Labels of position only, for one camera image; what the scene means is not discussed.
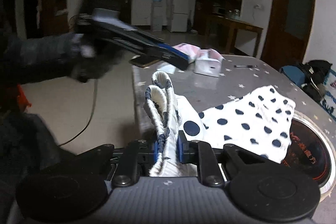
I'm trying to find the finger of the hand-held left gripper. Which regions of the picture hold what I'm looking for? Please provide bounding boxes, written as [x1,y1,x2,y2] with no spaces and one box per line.
[104,37,170,62]
[93,20,189,70]

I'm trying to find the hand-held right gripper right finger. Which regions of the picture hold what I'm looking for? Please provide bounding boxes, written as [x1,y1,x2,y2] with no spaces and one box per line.
[177,131,266,187]

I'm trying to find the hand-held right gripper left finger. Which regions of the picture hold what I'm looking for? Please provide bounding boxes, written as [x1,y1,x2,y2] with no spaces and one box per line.
[76,134,161,187]

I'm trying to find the white polka dot pants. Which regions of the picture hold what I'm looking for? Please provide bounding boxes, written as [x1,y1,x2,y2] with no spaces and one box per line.
[143,70,297,178]

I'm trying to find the person's left forearm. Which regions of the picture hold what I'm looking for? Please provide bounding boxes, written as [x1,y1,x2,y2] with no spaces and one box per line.
[0,33,79,86]

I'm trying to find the person's left hand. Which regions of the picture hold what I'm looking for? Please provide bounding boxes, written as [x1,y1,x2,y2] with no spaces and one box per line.
[69,33,127,83]

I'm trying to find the smartphone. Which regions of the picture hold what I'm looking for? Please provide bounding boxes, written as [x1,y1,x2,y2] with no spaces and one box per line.
[129,55,159,69]

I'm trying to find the water dispenser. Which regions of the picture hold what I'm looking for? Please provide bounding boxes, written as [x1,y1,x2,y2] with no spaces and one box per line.
[151,0,165,31]

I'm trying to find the white refrigerator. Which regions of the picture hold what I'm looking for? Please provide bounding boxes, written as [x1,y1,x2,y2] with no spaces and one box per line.
[170,0,191,33]

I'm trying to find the white tissue pack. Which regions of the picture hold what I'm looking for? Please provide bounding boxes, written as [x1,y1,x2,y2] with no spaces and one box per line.
[194,49,225,78]

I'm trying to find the grey star-print tablecloth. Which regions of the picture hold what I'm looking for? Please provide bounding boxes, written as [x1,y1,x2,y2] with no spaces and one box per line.
[131,53,336,224]

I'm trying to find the brown wooden desk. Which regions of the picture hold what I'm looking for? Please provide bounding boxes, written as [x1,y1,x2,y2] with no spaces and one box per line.
[204,14,264,56]

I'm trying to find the person's dark clothing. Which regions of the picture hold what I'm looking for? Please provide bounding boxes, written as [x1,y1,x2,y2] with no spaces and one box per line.
[0,108,78,224]

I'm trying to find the round black induction cooker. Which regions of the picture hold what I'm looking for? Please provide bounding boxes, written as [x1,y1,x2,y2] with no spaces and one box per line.
[282,111,336,199]

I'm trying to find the brown wooden door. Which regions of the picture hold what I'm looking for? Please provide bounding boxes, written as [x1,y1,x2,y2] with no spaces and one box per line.
[261,0,317,70]

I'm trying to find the black bag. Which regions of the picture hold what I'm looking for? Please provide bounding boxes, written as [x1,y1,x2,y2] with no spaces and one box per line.
[296,60,333,103]

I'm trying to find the butterfly print pillow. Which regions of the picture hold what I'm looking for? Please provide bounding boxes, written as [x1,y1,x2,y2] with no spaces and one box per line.
[321,69,336,119]

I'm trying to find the black cable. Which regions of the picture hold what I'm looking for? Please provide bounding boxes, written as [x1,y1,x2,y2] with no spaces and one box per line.
[58,79,99,148]

